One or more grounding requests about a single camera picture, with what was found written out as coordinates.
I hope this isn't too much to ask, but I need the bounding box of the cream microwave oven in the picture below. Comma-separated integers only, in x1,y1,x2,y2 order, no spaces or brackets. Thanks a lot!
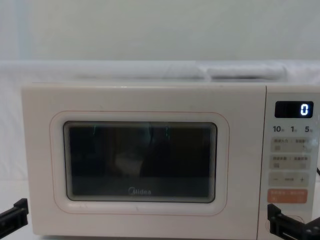
20,82,320,239

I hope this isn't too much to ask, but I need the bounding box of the microwave control panel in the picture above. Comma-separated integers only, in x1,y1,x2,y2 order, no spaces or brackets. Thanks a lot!
265,86,320,221

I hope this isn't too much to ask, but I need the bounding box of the white curtain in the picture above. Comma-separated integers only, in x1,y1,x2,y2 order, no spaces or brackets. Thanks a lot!
0,0,320,62

